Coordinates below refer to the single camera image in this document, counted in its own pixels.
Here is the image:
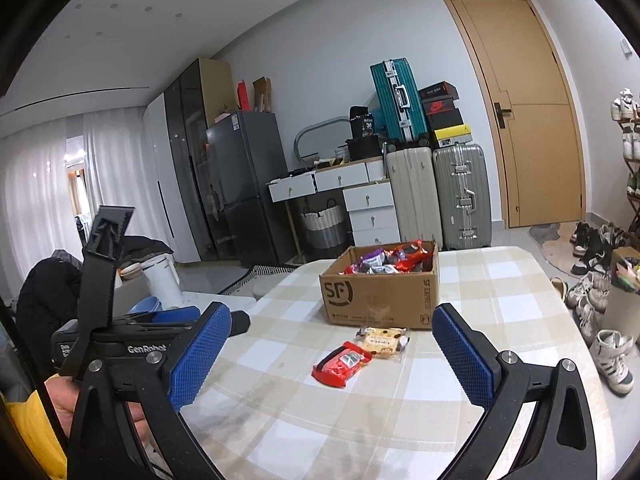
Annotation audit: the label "clear cookie packet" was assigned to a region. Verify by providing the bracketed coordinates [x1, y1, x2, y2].
[355, 327, 410, 360]

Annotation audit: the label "purple snack packet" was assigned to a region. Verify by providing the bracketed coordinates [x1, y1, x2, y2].
[343, 248, 399, 274]

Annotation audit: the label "yellow sleeve forearm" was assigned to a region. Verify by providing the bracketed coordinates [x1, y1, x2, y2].
[1, 391, 67, 480]

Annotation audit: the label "left hand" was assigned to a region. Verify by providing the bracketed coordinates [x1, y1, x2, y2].
[44, 374, 151, 453]

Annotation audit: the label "checkered tablecloth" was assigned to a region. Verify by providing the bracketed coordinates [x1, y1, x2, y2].
[181, 246, 617, 479]

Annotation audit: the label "SF cardboard box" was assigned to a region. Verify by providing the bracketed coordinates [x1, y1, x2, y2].
[319, 240, 439, 330]

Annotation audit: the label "woven laundry basket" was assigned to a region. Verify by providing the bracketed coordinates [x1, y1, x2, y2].
[300, 198, 347, 250]

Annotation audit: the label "black refrigerator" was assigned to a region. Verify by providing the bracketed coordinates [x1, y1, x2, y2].
[207, 110, 296, 268]

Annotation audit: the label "red white snack packet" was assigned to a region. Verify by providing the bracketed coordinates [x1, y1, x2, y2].
[384, 240, 433, 273]

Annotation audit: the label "black glass cabinet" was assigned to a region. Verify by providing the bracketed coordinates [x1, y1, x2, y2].
[164, 58, 236, 261]

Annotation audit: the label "white drawer desk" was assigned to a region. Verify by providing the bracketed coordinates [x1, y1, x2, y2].
[268, 157, 400, 246]

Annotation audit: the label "silver suitcase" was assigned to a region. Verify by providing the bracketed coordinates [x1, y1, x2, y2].
[433, 143, 491, 250]

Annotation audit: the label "beige suitcase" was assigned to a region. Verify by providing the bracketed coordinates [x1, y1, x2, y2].
[385, 148, 444, 248]

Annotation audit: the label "shoe rack with shoes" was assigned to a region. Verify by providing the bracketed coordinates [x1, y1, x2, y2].
[610, 88, 640, 235]

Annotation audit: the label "wooden door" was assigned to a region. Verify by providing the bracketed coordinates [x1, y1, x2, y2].
[444, 0, 586, 228]

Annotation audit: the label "stacked shoe boxes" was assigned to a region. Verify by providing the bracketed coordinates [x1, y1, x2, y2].
[419, 81, 473, 148]

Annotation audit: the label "teal suitcase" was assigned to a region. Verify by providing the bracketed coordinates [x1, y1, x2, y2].
[370, 58, 428, 144]

